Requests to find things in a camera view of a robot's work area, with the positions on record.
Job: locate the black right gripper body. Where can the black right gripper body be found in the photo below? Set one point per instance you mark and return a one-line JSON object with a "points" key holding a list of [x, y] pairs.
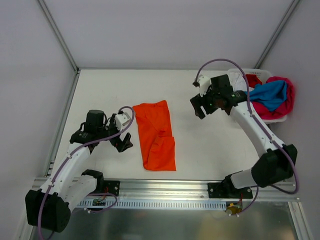
{"points": [[204, 103]]}

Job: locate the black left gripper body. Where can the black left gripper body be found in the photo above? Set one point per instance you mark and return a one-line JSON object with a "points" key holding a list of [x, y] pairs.
{"points": [[116, 141]]}

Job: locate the orange t shirt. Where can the orange t shirt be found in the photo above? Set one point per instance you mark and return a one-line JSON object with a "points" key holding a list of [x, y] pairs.
{"points": [[157, 143]]}

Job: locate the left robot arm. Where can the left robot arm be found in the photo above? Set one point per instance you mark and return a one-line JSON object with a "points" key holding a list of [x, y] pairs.
{"points": [[50, 207]]}

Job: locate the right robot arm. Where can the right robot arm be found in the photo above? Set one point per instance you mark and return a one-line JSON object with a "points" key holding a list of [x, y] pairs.
{"points": [[276, 160]]}

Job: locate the white t shirt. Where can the white t shirt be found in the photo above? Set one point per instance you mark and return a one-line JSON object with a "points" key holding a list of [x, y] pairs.
{"points": [[237, 81]]}

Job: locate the red t shirt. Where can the red t shirt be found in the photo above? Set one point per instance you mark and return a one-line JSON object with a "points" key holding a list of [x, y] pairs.
{"points": [[253, 80]]}

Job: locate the magenta pink t shirt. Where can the magenta pink t shirt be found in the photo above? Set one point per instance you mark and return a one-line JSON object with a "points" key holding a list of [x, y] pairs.
{"points": [[286, 107]]}

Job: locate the white plastic laundry basket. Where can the white plastic laundry basket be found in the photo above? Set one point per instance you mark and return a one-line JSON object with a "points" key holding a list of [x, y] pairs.
{"points": [[263, 75]]}

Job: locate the blue t shirt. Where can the blue t shirt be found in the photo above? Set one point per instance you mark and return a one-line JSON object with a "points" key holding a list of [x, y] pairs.
{"points": [[268, 96]]}

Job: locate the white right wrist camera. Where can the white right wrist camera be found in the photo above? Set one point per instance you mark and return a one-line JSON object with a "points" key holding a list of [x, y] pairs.
{"points": [[203, 83]]}

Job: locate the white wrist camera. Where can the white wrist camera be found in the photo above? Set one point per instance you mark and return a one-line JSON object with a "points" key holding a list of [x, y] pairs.
{"points": [[122, 119], [203, 83]]}

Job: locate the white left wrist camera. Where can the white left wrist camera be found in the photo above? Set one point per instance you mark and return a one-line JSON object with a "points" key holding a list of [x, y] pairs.
{"points": [[122, 119]]}

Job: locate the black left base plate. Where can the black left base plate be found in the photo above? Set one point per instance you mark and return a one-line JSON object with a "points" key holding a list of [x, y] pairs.
{"points": [[110, 187]]}

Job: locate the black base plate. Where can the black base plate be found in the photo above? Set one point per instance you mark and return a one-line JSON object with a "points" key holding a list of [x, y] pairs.
{"points": [[218, 190], [110, 187]]}

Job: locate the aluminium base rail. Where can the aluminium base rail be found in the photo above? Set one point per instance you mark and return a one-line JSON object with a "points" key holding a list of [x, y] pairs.
{"points": [[159, 189]]}

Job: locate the white slotted cable duct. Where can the white slotted cable duct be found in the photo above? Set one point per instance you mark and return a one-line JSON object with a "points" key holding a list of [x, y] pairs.
{"points": [[154, 204]]}

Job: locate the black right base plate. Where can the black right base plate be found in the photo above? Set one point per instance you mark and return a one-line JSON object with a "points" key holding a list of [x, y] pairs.
{"points": [[218, 190]]}

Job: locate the aluminium frame post right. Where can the aluminium frame post right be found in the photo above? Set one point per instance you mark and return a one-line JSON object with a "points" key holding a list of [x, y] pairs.
{"points": [[285, 19]]}

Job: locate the aluminium frame post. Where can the aluminium frame post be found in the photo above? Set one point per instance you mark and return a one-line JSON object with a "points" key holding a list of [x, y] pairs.
{"points": [[57, 33], [285, 19]]}

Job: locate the aluminium frame post left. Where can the aluminium frame post left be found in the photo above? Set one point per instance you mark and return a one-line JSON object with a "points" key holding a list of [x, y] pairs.
{"points": [[57, 33]]}

